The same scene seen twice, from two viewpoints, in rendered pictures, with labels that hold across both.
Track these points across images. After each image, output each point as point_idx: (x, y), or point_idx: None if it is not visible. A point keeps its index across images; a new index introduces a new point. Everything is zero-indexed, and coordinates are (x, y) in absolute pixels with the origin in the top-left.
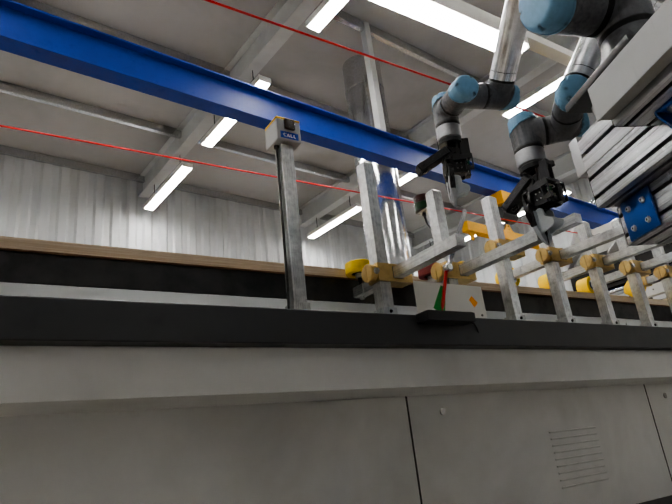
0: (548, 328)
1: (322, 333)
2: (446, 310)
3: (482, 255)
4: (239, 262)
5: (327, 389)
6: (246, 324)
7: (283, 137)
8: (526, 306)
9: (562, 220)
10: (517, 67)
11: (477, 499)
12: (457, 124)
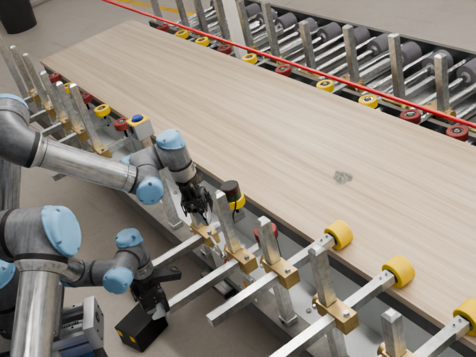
0: None
1: (176, 244)
2: (230, 276)
3: (211, 273)
4: (194, 163)
5: None
6: (154, 223)
7: (132, 136)
8: (404, 311)
9: (152, 317)
10: (114, 188)
11: None
12: (171, 173)
